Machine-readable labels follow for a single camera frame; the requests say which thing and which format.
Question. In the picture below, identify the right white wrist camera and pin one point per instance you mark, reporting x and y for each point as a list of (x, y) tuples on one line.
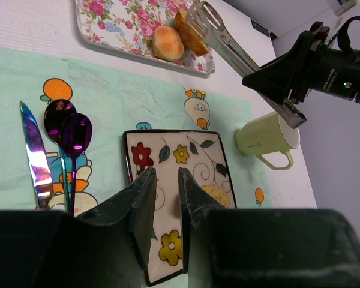
[(339, 7)]

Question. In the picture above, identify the floral rectangular tray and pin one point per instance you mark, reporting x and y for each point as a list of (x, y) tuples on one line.
[(128, 27)]

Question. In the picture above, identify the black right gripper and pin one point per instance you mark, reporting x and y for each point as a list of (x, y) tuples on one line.
[(311, 64)]

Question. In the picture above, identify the right corner table label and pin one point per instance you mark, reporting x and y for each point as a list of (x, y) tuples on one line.
[(260, 28)]

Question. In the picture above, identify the purple spoon lower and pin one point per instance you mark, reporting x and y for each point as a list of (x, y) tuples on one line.
[(75, 136)]

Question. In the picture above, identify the metal serving tongs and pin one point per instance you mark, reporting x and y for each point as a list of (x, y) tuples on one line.
[(207, 26)]

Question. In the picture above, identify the mint cartoon placemat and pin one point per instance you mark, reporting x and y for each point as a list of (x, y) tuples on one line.
[(115, 101)]

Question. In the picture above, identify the small round bun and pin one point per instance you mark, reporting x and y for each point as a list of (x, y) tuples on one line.
[(167, 44)]

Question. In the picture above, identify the iridescent table knife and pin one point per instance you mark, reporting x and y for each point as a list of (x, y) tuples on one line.
[(39, 168)]

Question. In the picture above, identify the purple spoon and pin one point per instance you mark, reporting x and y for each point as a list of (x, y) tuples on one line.
[(54, 115), (75, 136)]

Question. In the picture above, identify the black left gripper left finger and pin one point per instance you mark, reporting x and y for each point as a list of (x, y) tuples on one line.
[(106, 246)]

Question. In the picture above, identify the herb bread slice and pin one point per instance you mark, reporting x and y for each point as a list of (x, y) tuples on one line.
[(187, 37), (218, 194)]

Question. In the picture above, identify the purple spoon upper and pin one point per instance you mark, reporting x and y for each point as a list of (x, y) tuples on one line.
[(54, 115)]

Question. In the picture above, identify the light green mug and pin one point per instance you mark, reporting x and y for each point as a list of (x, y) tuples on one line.
[(268, 134)]

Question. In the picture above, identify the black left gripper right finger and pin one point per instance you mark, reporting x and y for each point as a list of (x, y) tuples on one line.
[(225, 247)]

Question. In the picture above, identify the square floral ceramic plate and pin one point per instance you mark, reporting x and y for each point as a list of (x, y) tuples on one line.
[(167, 151)]

